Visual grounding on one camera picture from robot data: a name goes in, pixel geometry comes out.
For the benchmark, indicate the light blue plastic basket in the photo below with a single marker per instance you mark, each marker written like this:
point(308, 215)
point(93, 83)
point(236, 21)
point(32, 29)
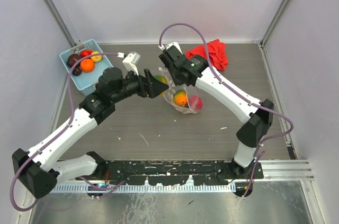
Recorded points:
point(86, 82)

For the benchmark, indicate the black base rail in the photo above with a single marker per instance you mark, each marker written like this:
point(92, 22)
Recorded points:
point(169, 173)

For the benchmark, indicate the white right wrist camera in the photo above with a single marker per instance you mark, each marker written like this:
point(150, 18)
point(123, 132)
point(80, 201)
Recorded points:
point(172, 44)

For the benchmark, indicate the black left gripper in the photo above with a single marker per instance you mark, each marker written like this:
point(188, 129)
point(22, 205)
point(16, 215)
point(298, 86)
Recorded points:
point(153, 86)

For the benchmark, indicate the yellow lemon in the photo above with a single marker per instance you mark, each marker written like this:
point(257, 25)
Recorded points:
point(96, 56)

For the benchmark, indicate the clear dotted zip bag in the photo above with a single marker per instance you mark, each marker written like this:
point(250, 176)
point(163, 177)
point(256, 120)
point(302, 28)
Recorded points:
point(169, 94)

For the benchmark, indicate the green orange fruit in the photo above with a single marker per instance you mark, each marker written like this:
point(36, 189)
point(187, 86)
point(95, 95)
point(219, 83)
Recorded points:
point(161, 79)

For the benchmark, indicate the red cloth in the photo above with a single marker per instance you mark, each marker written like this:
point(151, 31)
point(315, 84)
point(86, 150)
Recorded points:
point(217, 54)

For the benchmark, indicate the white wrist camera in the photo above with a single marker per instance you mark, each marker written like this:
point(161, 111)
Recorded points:
point(172, 44)
point(130, 61)

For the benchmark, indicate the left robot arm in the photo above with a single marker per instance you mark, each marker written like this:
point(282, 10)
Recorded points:
point(39, 168)

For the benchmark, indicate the dark red apple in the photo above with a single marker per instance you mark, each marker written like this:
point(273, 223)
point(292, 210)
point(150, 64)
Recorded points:
point(72, 59)

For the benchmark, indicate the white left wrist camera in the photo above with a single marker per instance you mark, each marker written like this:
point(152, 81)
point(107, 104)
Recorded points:
point(130, 61)

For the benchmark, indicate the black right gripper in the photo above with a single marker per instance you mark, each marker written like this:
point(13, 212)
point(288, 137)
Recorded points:
point(176, 82)

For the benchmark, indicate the small dark plum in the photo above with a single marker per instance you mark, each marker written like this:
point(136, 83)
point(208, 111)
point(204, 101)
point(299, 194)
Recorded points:
point(76, 71)

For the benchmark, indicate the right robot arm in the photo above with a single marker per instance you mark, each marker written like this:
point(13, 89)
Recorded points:
point(197, 72)

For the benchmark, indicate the yellow green mango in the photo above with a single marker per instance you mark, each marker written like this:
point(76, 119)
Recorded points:
point(180, 98)

